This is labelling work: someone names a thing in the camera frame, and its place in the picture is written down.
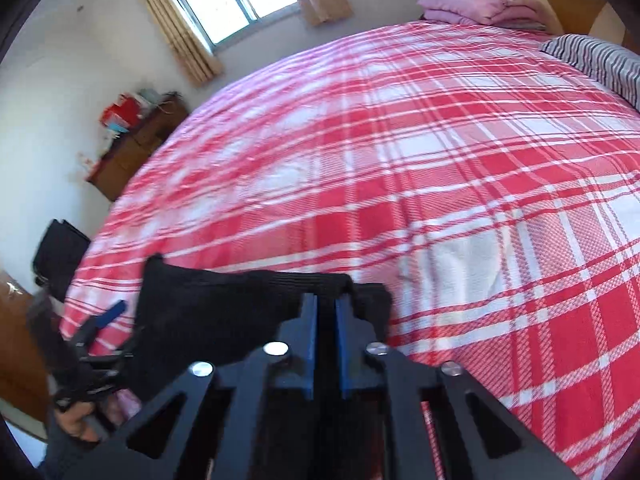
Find dark sleeved left forearm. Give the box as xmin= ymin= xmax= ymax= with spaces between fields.
xmin=37 ymin=412 xmax=100 ymax=479

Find left beige curtain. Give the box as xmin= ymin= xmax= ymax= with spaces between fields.
xmin=142 ymin=0 xmax=224 ymax=88

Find red white plaid bedsheet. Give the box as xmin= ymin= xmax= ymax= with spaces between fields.
xmin=61 ymin=21 xmax=639 ymax=479

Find black pants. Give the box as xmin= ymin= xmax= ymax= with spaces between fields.
xmin=125 ymin=254 xmax=393 ymax=402

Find brown wooden door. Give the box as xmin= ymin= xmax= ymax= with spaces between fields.
xmin=0 ymin=270 xmax=49 ymax=422

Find pink folded blanket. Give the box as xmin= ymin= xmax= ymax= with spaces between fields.
xmin=416 ymin=0 xmax=550 ymax=30

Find brown wooden desk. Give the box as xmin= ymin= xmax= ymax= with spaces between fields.
xmin=86 ymin=92 xmax=190 ymax=202

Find person's left hand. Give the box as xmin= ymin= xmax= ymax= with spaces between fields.
xmin=53 ymin=402 xmax=100 ymax=443

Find black bag on floor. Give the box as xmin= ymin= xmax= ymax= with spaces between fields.
xmin=32 ymin=220 xmax=90 ymax=302

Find grey striped pillow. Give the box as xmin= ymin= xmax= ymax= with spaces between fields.
xmin=539 ymin=34 xmax=640 ymax=110

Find red gift bag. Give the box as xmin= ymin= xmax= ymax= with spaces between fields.
xmin=100 ymin=93 xmax=142 ymax=130

